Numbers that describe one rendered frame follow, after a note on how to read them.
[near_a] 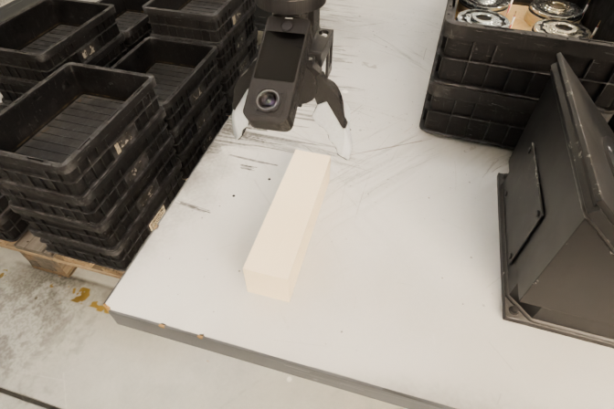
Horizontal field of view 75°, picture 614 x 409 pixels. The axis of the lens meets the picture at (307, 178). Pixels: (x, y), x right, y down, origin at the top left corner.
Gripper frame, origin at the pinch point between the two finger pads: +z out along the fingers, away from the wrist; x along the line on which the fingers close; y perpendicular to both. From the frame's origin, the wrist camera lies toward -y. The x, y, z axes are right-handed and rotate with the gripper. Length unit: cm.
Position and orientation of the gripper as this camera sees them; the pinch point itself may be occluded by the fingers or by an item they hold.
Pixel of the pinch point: (290, 153)
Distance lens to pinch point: 51.7
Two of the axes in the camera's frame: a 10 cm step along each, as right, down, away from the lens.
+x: -9.6, -1.9, 1.8
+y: 2.6, -6.9, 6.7
